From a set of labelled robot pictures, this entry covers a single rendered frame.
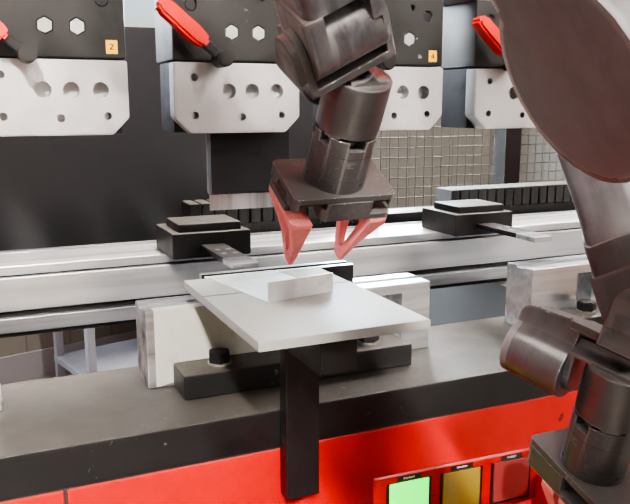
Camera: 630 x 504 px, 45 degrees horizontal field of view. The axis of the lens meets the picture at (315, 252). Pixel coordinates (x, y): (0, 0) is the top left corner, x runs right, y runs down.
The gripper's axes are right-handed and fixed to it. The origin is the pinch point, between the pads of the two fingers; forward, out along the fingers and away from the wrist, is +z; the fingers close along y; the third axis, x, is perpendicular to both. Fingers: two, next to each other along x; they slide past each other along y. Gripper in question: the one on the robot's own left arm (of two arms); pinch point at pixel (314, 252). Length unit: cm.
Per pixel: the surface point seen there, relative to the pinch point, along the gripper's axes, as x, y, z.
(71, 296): -31.7, 19.1, 32.7
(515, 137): -83, -99, 42
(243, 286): -8.0, 3.4, 11.5
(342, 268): -13.4, -12.6, 15.6
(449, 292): -39, -56, 50
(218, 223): -33.0, -2.1, 22.4
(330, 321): 6.3, 0.1, 3.5
